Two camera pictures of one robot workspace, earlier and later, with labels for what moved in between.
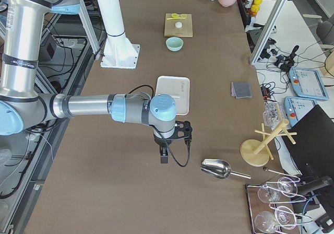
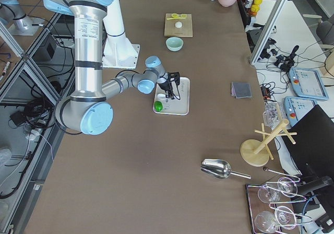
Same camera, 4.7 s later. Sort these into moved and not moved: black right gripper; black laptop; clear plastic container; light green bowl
Moved: black right gripper
Not moved: light green bowl; clear plastic container; black laptop
